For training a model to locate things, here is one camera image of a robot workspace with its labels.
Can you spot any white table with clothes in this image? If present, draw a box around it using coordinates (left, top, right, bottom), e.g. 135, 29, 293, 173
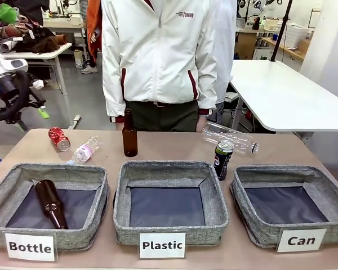
0, 42, 82, 130

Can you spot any pile of mixed clothes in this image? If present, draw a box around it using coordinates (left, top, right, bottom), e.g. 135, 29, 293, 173
0, 2, 67, 54

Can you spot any grey fabric basket marked Bottle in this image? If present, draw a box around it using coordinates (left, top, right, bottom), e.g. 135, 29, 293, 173
0, 162, 110, 251

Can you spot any black soda can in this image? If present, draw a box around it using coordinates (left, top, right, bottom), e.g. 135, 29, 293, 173
213, 139, 235, 181

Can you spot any brown glass beer bottle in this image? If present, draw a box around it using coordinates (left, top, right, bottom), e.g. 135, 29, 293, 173
34, 179, 69, 230
122, 107, 139, 158

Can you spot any wooden workbench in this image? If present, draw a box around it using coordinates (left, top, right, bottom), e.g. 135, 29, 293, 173
260, 36, 306, 71

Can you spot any person's left hand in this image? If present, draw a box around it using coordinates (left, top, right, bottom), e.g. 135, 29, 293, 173
196, 114, 207, 132

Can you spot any white Plastic label card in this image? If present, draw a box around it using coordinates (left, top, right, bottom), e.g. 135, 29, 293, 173
139, 232, 186, 259

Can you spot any white Bottle label card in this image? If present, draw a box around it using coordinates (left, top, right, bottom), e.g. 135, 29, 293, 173
4, 232, 59, 263

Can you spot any grey fabric basket marked Plastic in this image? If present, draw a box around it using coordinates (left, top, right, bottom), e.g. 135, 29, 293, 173
113, 160, 230, 248

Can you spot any white Can label card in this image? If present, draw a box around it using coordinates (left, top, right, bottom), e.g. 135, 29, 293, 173
275, 228, 327, 253

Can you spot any grey fabric basket marked Can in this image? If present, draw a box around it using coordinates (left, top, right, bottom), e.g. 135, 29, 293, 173
230, 165, 338, 249

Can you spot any small pink-label plastic bottle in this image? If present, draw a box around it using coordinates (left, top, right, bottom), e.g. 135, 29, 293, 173
65, 135, 104, 166

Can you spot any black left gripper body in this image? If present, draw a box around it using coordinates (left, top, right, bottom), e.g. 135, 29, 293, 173
5, 73, 46, 125

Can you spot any person in orange jacket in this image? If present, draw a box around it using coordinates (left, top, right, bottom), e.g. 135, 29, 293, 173
84, 0, 103, 68

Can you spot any person in pale coat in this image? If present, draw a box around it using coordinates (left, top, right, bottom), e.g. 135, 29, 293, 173
212, 0, 236, 113

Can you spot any person in white jacket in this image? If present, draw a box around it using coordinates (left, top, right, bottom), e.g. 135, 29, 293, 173
101, 0, 219, 133

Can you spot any black tripod pole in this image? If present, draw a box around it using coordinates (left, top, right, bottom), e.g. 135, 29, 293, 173
270, 0, 294, 62

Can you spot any white background desk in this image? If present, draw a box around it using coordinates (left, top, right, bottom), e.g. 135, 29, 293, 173
43, 17, 87, 35

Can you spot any large clear plastic bottle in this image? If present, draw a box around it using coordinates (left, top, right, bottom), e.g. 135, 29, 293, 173
202, 121, 260, 155

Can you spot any stack of white storage boxes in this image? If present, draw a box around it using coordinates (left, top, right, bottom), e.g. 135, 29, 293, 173
286, 21, 313, 43

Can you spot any crushed red soda can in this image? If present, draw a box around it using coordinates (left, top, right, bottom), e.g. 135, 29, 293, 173
47, 127, 72, 152

